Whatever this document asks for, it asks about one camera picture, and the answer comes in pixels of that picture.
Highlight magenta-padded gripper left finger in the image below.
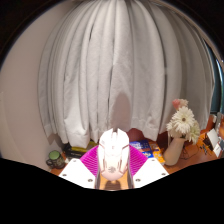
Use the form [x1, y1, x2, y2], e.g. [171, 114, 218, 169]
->
[58, 145, 101, 190]

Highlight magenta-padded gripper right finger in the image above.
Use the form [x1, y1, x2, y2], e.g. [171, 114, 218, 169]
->
[127, 145, 170, 190]

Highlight white and pink computer mouse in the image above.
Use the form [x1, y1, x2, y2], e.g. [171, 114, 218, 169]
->
[97, 127, 131, 182]

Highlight dark book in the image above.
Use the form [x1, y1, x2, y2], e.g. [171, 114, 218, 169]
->
[63, 143, 89, 159]

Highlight yellow and black book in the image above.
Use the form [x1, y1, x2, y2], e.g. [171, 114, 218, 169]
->
[69, 141, 99, 154]

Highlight dark green mug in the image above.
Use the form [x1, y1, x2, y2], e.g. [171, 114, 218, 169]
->
[45, 150, 66, 170]

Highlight blue book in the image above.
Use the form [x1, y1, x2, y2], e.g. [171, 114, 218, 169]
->
[129, 139, 154, 160]

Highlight cream ceramic vase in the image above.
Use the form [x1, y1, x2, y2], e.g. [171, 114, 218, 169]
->
[162, 137, 186, 167]

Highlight white and pink flowers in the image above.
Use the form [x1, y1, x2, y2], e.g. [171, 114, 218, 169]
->
[165, 98, 201, 145]

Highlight white curtain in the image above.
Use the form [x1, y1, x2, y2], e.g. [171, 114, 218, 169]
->
[37, 0, 216, 149]

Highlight black cable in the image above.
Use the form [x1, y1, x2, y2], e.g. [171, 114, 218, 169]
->
[179, 145, 202, 160]

